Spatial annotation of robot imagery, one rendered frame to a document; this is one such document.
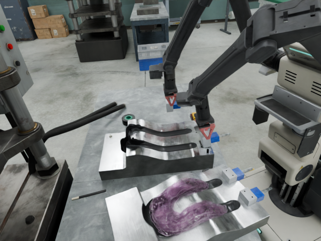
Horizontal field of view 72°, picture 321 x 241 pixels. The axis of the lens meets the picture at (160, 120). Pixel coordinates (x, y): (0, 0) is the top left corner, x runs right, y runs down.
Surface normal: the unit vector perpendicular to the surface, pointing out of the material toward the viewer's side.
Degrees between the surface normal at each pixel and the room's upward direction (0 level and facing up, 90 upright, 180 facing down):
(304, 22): 41
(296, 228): 0
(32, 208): 0
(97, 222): 0
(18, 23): 90
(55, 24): 85
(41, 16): 86
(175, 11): 90
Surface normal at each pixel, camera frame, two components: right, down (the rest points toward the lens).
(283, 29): -0.49, -0.31
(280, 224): -0.06, -0.82
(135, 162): 0.09, 0.57
